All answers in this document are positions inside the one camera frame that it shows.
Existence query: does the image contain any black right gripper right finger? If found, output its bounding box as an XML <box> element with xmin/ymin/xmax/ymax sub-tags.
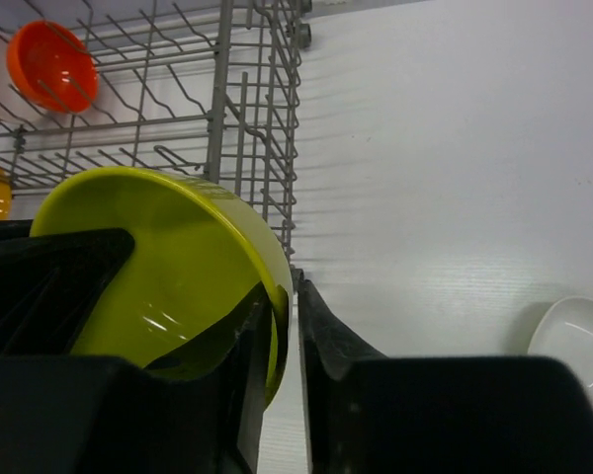
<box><xmin>297</xmin><ymin>278</ymin><xmax>593</xmax><ymax>473</ymax></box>

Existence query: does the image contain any grey wire dish rack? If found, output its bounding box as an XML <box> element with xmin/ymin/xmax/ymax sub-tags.
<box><xmin>0</xmin><ymin>1</ymin><xmax>311</xmax><ymax>255</ymax></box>

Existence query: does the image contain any red orange bowl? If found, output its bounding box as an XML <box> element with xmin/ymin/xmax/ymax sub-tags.
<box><xmin>6</xmin><ymin>20</ymin><xmax>99</xmax><ymax>114</ymax></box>

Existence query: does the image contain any lime green bowl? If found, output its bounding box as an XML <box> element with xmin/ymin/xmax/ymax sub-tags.
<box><xmin>31</xmin><ymin>167</ymin><xmax>293</xmax><ymax>399</ymax></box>

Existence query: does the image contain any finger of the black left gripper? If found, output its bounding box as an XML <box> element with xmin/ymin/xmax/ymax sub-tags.
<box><xmin>0</xmin><ymin>220</ymin><xmax>134</xmax><ymax>356</ymax></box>

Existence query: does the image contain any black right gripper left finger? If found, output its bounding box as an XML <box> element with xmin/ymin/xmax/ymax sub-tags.
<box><xmin>0</xmin><ymin>284</ymin><xmax>272</xmax><ymax>473</ymax></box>

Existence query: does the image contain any white bowl green outside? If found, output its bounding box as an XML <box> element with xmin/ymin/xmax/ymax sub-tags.
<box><xmin>528</xmin><ymin>296</ymin><xmax>593</xmax><ymax>392</ymax></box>

